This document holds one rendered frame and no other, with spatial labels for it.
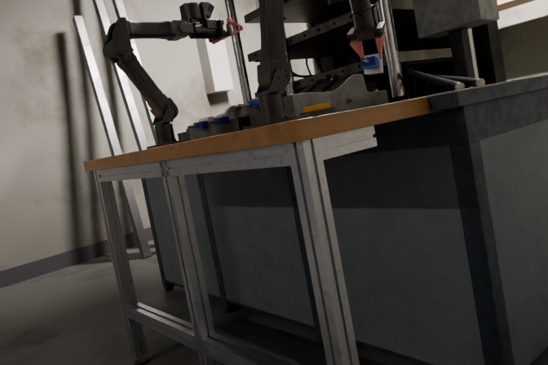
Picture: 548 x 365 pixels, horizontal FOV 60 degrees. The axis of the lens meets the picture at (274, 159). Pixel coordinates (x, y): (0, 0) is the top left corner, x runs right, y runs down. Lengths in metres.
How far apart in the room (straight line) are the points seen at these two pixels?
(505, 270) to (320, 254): 0.57
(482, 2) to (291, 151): 1.45
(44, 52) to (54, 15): 0.33
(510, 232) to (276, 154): 0.67
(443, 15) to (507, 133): 0.99
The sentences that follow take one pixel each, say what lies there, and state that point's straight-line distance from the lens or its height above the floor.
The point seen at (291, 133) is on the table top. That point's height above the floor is 0.78.
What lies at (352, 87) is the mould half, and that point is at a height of 0.89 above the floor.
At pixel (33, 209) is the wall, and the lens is 4.15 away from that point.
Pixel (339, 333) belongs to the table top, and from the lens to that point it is 0.98.
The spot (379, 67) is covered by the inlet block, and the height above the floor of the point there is 0.91.
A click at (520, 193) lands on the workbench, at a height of 0.50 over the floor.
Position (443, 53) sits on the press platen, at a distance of 2.68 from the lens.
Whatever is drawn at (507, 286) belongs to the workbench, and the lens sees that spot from 1.35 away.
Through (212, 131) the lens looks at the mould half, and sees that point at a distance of 1.89.
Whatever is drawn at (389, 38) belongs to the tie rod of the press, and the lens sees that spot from 2.26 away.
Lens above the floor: 0.79
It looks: 4 degrees down
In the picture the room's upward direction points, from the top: 10 degrees counter-clockwise
